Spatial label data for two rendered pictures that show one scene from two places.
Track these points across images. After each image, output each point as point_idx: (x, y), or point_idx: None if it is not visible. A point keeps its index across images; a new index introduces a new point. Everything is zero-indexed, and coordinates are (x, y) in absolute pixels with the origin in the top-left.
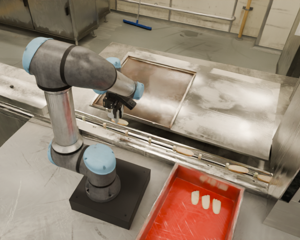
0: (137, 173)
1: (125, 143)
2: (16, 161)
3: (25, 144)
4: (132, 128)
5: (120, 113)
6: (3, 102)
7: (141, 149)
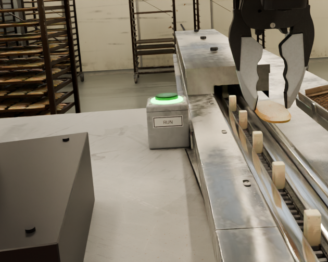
0: (10, 219)
1: (212, 182)
2: (43, 130)
3: (97, 121)
4: (312, 172)
5: (284, 75)
6: (181, 75)
7: (216, 220)
